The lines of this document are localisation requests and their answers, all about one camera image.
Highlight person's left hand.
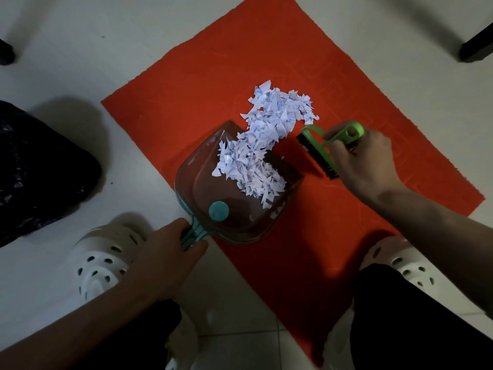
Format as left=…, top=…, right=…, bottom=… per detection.
left=132, top=218, right=210, bottom=303

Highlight person's right hand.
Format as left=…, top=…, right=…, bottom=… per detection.
left=323, top=122, right=406, bottom=207

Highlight green hand brush black bristles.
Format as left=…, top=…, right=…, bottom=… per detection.
left=296, top=120, right=365, bottom=179

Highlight clear dustpan with teal handle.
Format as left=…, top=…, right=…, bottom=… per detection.
left=174, top=120, right=305, bottom=252

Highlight person's left forearm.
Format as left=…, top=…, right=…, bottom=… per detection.
left=0, top=266, right=162, bottom=370

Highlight person's right forearm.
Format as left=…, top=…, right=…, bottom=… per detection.
left=369, top=184, right=493, bottom=313

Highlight pile of white paper scraps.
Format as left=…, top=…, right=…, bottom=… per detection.
left=212, top=80, right=320, bottom=209

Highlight white perforated left clog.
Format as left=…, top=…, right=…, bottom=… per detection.
left=71, top=224, right=200, bottom=370

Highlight white perforated clog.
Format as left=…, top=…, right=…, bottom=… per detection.
left=71, top=224, right=200, bottom=370
left=323, top=236, right=440, bottom=370

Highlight black left trouser leg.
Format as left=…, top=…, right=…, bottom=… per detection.
left=73, top=300, right=182, bottom=370

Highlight black trouser leg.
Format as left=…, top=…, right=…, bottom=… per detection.
left=73, top=300, right=182, bottom=370
left=350, top=264, right=493, bottom=370

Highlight white perforated right clog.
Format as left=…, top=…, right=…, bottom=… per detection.
left=323, top=236, right=440, bottom=370

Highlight red floor mat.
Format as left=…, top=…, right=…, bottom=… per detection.
left=101, top=0, right=486, bottom=368

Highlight black furniture leg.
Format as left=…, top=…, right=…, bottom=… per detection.
left=458, top=22, right=493, bottom=63
left=0, top=38, right=16, bottom=67

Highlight black plastic garbage bag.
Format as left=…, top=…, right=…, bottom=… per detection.
left=0, top=100, right=103, bottom=249

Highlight black right trouser leg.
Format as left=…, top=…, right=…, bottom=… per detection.
left=350, top=264, right=493, bottom=370

